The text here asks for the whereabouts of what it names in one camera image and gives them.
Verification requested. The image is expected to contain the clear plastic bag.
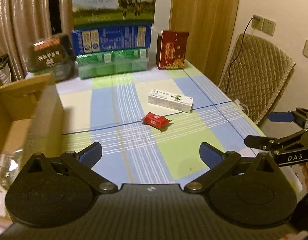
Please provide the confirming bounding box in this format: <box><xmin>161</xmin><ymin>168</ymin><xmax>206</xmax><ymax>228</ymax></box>
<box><xmin>0</xmin><ymin>147</ymin><xmax>23</xmax><ymax>193</ymax></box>

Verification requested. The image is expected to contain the beige curtain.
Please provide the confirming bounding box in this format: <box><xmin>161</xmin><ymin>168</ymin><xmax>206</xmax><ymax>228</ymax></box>
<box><xmin>0</xmin><ymin>0</ymin><xmax>74</xmax><ymax>81</ymax></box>

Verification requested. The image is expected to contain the quilted olive chair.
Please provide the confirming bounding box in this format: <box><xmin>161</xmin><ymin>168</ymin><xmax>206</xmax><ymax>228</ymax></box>
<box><xmin>218</xmin><ymin>33</ymin><xmax>296</xmax><ymax>124</ymax></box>

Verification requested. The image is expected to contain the cow milk carton box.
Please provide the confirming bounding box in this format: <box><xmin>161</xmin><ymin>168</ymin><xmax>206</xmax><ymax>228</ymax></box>
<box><xmin>72</xmin><ymin>0</ymin><xmax>156</xmax><ymax>30</ymax></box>

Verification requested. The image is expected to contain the wooden door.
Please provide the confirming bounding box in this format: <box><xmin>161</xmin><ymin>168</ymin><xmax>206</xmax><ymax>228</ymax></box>
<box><xmin>169</xmin><ymin>0</ymin><xmax>239</xmax><ymax>84</ymax></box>

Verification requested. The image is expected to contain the red gift box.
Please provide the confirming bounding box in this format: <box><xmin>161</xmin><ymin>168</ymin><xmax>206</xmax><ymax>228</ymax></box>
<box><xmin>156</xmin><ymin>30</ymin><xmax>189</xmax><ymax>69</ymax></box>

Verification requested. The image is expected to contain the wall double socket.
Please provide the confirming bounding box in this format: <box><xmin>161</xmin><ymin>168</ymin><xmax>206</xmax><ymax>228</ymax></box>
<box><xmin>252</xmin><ymin>15</ymin><xmax>276</xmax><ymax>36</ymax></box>

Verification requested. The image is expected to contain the brown cardboard box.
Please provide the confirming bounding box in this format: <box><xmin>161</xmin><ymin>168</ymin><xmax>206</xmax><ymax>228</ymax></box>
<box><xmin>0</xmin><ymin>74</ymin><xmax>64</xmax><ymax>170</ymax></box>

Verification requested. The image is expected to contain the black power cable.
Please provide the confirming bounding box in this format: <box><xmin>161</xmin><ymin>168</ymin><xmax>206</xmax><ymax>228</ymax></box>
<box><xmin>223</xmin><ymin>17</ymin><xmax>256</xmax><ymax>94</ymax></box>

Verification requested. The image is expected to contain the black Hongli box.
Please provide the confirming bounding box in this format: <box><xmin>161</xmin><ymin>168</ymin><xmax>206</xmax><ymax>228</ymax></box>
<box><xmin>27</xmin><ymin>33</ymin><xmax>76</xmax><ymax>82</ymax></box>

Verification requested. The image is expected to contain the red candy packet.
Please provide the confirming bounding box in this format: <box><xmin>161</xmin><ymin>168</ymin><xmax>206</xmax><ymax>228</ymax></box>
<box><xmin>142</xmin><ymin>112</ymin><xmax>171</xmax><ymax>130</ymax></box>

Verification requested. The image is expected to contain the blue milk carton box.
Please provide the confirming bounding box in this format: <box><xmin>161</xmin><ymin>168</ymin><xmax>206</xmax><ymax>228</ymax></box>
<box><xmin>71</xmin><ymin>25</ymin><xmax>152</xmax><ymax>56</ymax></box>

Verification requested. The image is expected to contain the green drink pack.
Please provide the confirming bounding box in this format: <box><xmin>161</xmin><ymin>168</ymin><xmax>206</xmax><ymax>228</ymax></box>
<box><xmin>76</xmin><ymin>49</ymin><xmax>149</xmax><ymax>79</ymax></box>

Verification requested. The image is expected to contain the long white ointment box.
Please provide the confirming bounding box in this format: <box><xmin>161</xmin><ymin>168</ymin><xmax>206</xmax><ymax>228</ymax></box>
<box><xmin>147</xmin><ymin>88</ymin><xmax>194</xmax><ymax>113</ymax></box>

